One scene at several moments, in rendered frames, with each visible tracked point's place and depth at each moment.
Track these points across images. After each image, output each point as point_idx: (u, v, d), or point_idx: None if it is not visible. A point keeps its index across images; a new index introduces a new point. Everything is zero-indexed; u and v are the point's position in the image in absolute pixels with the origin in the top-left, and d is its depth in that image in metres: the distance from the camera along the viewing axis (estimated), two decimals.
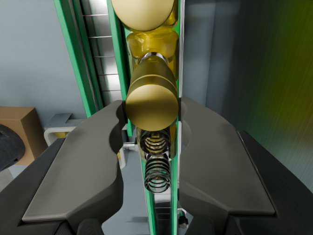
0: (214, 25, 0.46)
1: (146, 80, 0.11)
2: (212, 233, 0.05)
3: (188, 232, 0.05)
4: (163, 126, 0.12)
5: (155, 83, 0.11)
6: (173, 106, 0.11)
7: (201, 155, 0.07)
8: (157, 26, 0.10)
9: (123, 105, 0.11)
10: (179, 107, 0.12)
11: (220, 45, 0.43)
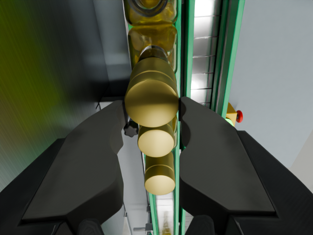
0: (101, 48, 0.51)
1: (159, 153, 0.18)
2: (212, 233, 0.05)
3: (188, 232, 0.05)
4: (147, 134, 0.16)
5: (153, 156, 0.18)
6: (141, 146, 0.17)
7: (201, 155, 0.07)
8: (152, 176, 0.20)
9: (123, 105, 0.11)
10: (179, 107, 0.12)
11: (91, 38, 0.44)
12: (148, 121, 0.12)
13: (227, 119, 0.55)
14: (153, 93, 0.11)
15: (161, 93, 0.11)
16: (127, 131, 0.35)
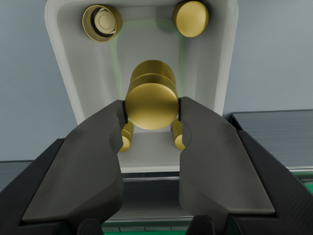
0: None
1: None
2: (212, 233, 0.05)
3: (188, 232, 0.05)
4: None
5: None
6: None
7: (201, 155, 0.07)
8: None
9: (123, 105, 0.11)
10: (179, 107, 0.12)
11: None
12: None
13: None
14: None
15: None
16: None
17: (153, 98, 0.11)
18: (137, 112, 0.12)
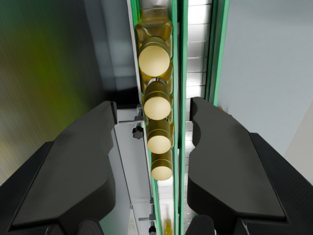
0: (111, 63, 0.60)
1: (161, 151, 0.27)
2: (212, 233, 0.05)
3: (188, 232, 0.05)
4: (153, 138, 0.25)
5: (157, 153, 0.27)
6: (149, 146, 0.26)
7: (211, 155, 0.07)
8: (156, 167, 0.28)
9: (112, 106, 0.11)
10: (191, 106, 0.11)
11: (104, 57, 0.53)
12: (155, 116, 0.24)
13: None
14: (158, 103, 0.23)
15: (161, 102, 0.23)
16: (135, 134, 0.44)
17: (154, 55, 0.20)
18: (145, 64, 0.20)
